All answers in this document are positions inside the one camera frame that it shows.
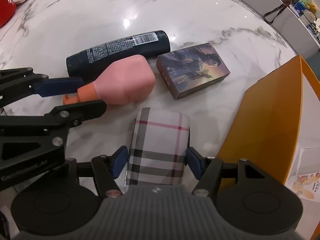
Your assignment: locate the brown camera with strap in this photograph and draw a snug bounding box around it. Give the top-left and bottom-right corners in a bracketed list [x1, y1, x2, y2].
[263, 0, 299, 25]

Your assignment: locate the illustrated card box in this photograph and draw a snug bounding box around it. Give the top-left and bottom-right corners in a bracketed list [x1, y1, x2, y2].
[156, 43, 230, 100]

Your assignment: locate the teddy bear toy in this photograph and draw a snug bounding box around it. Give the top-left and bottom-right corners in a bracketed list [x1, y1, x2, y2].
[306, 2, 318, 14]

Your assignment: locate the grey tv console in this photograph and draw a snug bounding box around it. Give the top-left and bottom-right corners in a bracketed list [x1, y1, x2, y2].
[241, 0, 319, 59]

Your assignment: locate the red mug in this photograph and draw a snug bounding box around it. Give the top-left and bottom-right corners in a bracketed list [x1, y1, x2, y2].
[0, 0, 17, 27]

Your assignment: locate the pink bottle orange cap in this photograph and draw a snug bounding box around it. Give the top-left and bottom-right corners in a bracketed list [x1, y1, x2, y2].
[63, 55, 156, 105]

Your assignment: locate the plaid fabric case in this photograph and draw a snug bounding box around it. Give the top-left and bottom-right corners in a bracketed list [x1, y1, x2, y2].
[125, 107, 190, 186]

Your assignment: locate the dark blue spray can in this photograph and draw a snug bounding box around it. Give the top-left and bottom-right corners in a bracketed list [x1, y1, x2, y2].
[66, 30, 171, 82]

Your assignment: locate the orange cardboard box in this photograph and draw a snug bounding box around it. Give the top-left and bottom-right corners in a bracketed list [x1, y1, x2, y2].
[217, 55, 319, 186]

